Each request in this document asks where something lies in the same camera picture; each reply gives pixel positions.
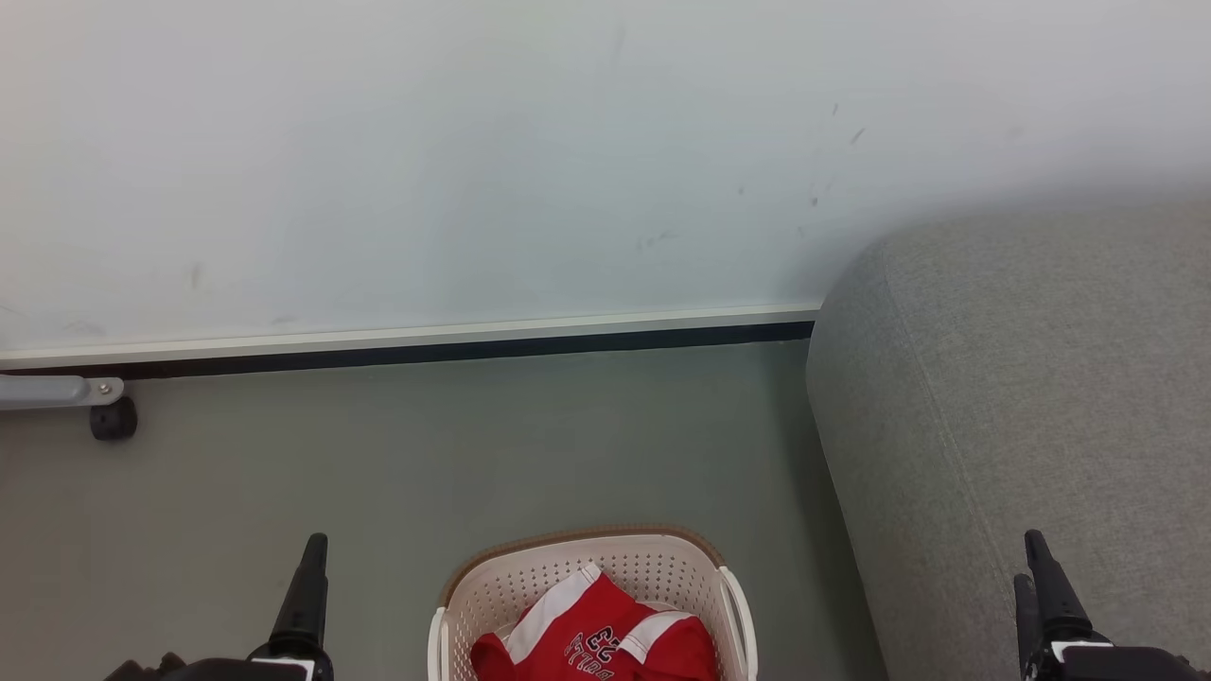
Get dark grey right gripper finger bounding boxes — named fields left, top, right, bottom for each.
left=1013, top=573, right=1050, bottom=664
left=1024, top=530, right=1095, bottom=645

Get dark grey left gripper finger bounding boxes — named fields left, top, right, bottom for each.
left=254, top=533, right=332, bottom=656

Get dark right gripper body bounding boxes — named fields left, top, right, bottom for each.
left=1021, top=639, right=1211, bottom=681

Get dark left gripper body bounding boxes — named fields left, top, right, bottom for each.
left=104, top=651, right=335, bottom=681

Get red lettered garment white stripes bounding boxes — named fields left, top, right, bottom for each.
left=470, top=564, right=718, bottom=681

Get grey fabric sofa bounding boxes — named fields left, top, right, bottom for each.
left=806, top=201, right=1211, bottom=681

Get white laundry basket brown rim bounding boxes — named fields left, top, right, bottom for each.
left=428, top=526, right=759, bottom=681

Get black caster wheel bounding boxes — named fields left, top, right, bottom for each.
left=90, top=396, right=139, bottom=443

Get white and black baseboard strip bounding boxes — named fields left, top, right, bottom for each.
left=0, top=304, right=820, bottom=380

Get grey metal frame bar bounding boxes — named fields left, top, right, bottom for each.
left=0, top=375, right=125, bottom=410

